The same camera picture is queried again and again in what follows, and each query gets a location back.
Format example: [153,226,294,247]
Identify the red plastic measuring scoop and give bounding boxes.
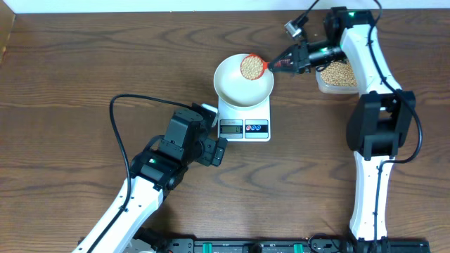
[240,53,277,81]

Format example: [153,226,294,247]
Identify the white digital kitchen scale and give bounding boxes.
[217,98,271,142]

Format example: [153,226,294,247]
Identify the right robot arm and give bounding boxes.
[267,6,420,243]

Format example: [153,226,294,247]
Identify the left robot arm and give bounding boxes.
[75,104,227,252]

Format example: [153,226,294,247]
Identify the white ceramic bowl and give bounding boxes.
[214,53,274,108]

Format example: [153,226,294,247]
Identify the soybeans in container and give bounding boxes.
[319,62,357,86]

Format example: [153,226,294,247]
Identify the clear plastic container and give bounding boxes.
[316,60,358,95]

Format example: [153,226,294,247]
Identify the cardboard panel at left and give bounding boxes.
[0,0,15,63]

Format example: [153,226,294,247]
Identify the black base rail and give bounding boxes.
[133,237,432,253]

